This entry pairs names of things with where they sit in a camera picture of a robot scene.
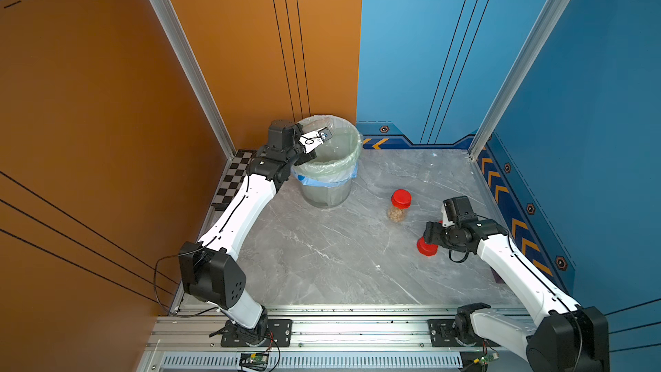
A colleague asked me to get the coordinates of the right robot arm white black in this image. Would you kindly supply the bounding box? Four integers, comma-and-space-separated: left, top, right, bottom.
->
420, 196, 610, 371

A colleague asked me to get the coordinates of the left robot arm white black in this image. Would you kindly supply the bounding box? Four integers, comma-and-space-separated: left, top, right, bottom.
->
177, 121, 332, 346

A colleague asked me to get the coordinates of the black white chessboard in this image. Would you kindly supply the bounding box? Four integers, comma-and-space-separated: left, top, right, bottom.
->
212, 150, 256, 213

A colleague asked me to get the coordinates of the translucent green bin liner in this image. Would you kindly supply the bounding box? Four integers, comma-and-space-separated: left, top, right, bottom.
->
292, 115, 363, 188

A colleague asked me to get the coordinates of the peanut jar back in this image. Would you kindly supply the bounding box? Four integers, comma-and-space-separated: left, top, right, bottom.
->
387, 206, 408, 222

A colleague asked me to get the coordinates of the red lid of back jar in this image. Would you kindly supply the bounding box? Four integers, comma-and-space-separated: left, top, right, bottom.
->
391, 189, 412, 209

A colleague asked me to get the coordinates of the right green circuit board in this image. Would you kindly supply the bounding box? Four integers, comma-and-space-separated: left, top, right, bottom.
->
473, 351, 500, 371

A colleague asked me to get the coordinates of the green circuit board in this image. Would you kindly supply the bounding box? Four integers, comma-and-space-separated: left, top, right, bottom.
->
238, 352, 270, 372
473, 351, 500, 371

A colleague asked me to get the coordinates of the left green circuit board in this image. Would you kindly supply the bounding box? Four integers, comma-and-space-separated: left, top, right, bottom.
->
238, 352, 270, 372

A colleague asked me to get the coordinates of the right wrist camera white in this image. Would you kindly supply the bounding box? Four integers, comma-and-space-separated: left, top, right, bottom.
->
442, 204, 454, 227

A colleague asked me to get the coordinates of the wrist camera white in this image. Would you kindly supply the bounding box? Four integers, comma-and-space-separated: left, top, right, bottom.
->
299, 127, 332, 153
442, 204, 454, 227

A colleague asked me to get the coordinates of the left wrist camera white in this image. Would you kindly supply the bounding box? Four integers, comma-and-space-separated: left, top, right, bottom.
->
299, 127, 332, 153

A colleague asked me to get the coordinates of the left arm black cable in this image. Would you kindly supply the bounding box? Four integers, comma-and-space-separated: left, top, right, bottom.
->
153, 175, 249, 319

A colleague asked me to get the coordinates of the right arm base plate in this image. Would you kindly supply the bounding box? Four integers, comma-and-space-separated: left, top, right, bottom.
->
427, 319, 483, 348

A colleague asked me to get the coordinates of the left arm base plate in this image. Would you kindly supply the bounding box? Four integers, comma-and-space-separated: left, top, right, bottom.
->
220, 319, 293, 348

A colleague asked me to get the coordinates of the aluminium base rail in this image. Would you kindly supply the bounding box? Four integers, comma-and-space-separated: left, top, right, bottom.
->
137, 305, 530, 371

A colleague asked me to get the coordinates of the left aluminium corner post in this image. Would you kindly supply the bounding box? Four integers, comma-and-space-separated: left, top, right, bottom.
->
149, 0, 236, 158

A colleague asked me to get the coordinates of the aluminium corner post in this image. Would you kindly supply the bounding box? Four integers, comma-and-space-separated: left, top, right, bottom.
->
468, 0, 571, 161
149, 0, 236, 158

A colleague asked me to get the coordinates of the right aluminium corner post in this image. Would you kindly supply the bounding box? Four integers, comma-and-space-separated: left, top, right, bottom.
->
468, 0, 571, 161

